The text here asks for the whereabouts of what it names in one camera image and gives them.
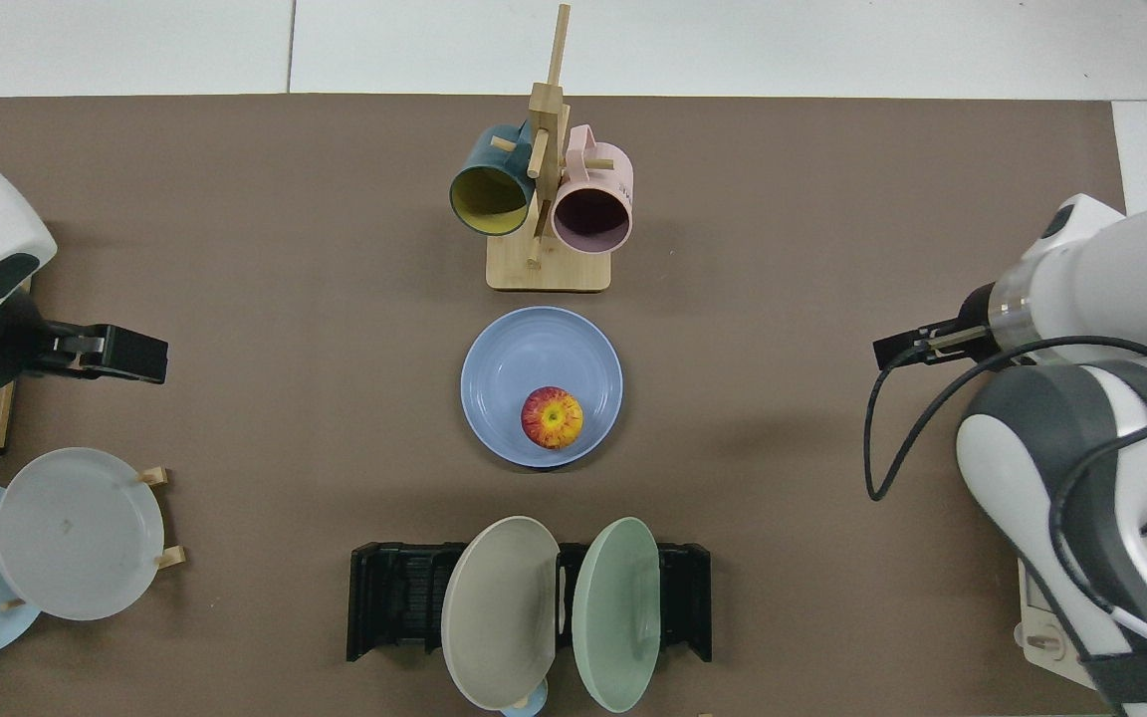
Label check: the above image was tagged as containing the red yellow apple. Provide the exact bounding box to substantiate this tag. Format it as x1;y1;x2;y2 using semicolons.
521;386;584;451

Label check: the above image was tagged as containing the wooden plate stand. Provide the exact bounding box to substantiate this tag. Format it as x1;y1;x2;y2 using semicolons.
0;465;186;611

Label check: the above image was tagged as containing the white plate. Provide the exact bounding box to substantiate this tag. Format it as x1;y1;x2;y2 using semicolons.
0;447;166;622

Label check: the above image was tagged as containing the black dish rack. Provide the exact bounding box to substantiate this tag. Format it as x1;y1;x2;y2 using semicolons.
346;541;713;663

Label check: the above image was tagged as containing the pale green plate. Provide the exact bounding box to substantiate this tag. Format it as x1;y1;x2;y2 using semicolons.
572;516;662;714

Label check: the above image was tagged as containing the beige grey plate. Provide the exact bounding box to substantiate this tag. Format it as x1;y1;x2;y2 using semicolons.
440;515;563;712

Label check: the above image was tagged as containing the brown table cloth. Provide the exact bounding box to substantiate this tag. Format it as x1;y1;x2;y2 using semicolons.
0;95;1142;717

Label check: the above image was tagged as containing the pale toaster oven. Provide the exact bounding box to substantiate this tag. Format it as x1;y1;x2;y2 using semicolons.
1017;523;1147;688

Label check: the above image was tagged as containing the pink cup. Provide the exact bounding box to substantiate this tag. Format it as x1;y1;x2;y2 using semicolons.
551;124;634;255

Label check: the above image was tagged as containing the wooden cup stand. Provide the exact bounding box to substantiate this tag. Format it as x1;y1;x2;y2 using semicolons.
486;3;614;294

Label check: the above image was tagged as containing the dark teal cup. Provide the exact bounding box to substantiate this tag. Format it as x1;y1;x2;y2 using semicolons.
449;121;537;238

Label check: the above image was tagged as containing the small blue round thing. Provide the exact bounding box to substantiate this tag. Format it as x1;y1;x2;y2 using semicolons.
500;680;550;717

